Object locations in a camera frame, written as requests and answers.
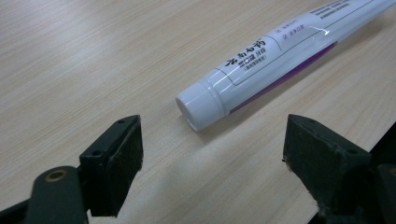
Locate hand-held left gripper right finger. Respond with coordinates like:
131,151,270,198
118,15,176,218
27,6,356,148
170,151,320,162
282,114,374,216

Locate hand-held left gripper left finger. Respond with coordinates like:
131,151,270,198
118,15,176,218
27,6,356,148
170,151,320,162
78,115,145,218

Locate white toothpaste tube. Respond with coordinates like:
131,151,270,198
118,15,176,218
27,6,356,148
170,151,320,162
175,0,396,133

